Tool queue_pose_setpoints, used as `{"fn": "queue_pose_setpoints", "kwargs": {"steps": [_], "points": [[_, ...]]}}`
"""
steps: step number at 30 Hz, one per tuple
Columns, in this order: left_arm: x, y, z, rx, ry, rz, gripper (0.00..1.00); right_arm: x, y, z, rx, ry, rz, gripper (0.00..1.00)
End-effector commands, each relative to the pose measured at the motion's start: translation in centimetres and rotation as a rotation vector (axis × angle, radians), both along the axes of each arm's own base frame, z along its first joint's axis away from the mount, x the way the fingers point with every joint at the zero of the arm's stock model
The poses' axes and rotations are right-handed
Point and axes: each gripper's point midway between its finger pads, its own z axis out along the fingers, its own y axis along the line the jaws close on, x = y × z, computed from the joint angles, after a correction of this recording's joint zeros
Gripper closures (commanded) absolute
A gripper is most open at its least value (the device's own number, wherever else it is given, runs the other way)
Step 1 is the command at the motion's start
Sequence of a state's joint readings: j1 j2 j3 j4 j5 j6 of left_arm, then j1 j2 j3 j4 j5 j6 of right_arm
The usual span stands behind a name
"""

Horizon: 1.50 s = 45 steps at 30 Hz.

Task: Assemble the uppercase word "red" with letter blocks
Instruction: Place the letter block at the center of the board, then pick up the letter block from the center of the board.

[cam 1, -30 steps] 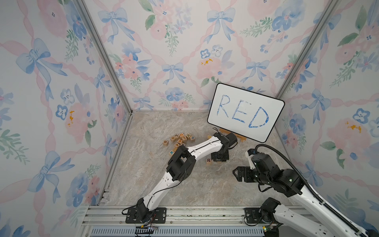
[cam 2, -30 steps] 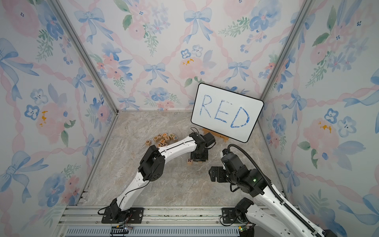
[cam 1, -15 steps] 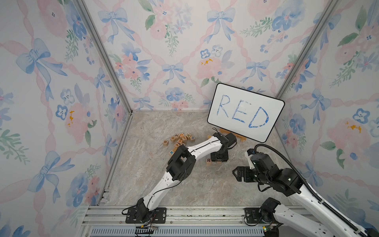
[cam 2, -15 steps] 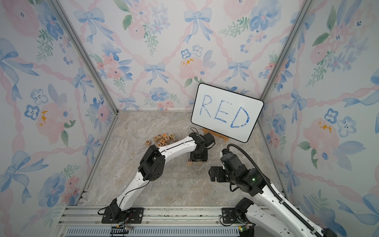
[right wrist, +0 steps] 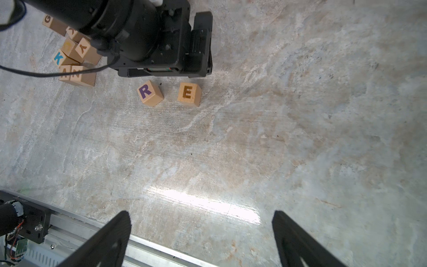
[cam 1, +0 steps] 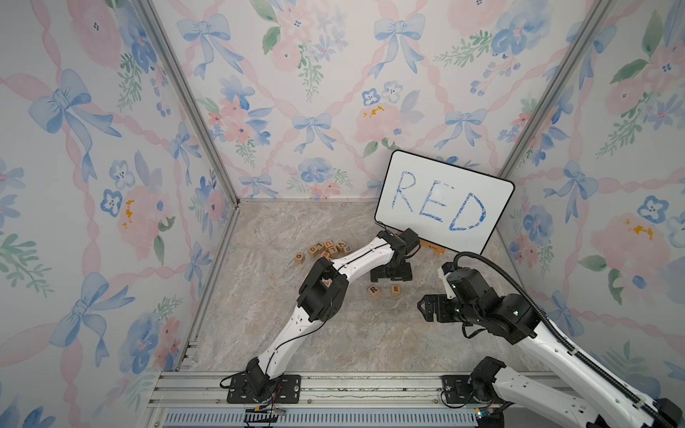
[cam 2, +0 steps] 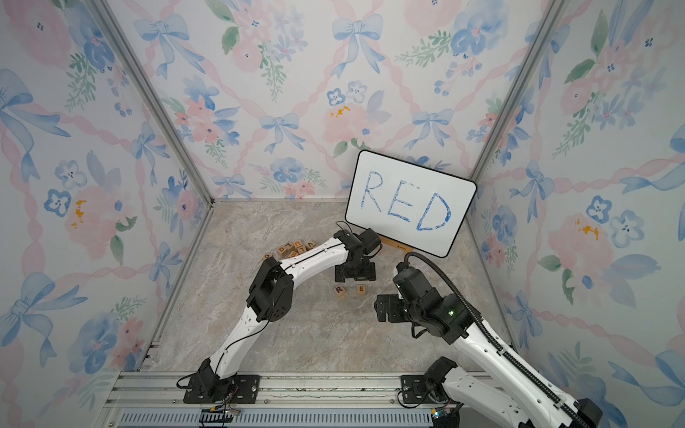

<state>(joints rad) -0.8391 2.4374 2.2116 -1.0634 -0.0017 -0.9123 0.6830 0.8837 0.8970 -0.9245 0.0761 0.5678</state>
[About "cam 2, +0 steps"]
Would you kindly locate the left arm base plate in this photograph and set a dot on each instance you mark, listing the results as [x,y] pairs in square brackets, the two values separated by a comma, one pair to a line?
[238,389]

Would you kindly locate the wooden easel stand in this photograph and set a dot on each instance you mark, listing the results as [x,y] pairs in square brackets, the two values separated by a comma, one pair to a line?
[396,245]

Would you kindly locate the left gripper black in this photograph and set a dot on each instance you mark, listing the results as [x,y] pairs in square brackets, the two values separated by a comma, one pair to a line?
[369,272]

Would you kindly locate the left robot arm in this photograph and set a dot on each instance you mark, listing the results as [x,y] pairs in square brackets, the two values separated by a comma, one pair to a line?
[270,298]

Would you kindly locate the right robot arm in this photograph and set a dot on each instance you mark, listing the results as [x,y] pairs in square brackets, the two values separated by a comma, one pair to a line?
[481,342]

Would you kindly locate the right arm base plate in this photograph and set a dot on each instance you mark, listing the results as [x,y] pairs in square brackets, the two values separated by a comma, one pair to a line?
[413,391]

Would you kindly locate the whiteboard with RED text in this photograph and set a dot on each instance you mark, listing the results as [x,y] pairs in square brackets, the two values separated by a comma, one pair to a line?
[419,207]

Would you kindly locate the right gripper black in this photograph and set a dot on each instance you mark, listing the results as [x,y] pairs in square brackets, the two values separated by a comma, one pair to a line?
[391,307]

